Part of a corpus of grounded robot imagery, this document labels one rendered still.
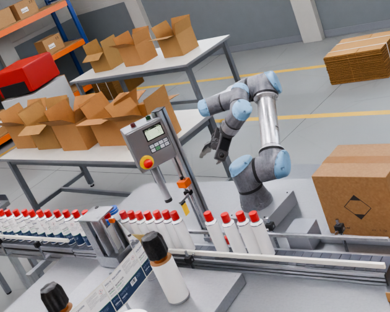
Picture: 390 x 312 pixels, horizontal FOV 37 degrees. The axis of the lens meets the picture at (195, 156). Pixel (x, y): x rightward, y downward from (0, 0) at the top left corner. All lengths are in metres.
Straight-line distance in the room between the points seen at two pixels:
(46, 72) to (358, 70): 3.98
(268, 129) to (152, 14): 7.56
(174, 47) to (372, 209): 4.70
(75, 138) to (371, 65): 3.06
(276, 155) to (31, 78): 5.57
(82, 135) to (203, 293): 2.72
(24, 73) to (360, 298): 6.22
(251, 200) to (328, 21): 5.72
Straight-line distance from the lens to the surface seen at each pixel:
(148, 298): 2.42
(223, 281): 2.30
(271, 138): 2.59
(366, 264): 2.09
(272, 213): 2.56
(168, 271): 2.21
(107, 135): 4.60
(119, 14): 10.63
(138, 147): 2.40
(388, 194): 2.16
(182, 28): 6.61
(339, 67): 6.32
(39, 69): 7.87
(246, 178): 2.56
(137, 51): 6.97
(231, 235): 2.32
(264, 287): 2.28
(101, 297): 2.30
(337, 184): 2.23
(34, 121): 5.46
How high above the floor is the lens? 2.16
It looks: 22 degrees down
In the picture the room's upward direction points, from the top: 23 degrees counter-clockwise
